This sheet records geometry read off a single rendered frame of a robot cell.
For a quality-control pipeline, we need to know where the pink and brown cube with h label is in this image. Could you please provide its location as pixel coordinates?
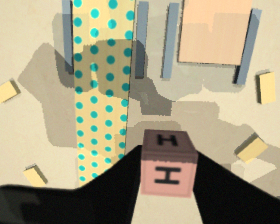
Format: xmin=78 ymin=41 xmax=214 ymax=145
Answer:
xmin=140 ymin=129 xmax=198 ymax=199

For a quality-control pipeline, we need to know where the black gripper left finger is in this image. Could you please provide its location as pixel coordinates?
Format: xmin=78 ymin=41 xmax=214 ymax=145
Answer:
xmin=0 ymin=145 xmax=142 ymax=224

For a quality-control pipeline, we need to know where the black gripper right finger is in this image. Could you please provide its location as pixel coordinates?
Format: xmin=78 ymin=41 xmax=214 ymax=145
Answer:
xmin=193 ymin=150 xmax=280 ymax=224

